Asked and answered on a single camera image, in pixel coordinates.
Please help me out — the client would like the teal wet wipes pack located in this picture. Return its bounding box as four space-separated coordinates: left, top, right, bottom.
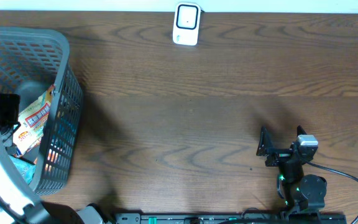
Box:
9 156 36 184

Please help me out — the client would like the large yellow snack bag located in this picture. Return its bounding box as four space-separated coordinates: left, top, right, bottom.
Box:
13 85 55 157

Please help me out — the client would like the grey plastic shopping basket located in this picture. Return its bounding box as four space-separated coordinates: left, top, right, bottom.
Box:
0 27 83 195

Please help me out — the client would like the white barcode scanner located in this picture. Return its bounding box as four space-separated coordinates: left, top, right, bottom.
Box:
172 2 201 46

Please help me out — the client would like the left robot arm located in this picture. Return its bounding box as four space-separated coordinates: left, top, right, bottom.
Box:
0 118 112 224

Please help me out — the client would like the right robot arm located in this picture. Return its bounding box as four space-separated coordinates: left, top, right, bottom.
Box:
256 126 327 220

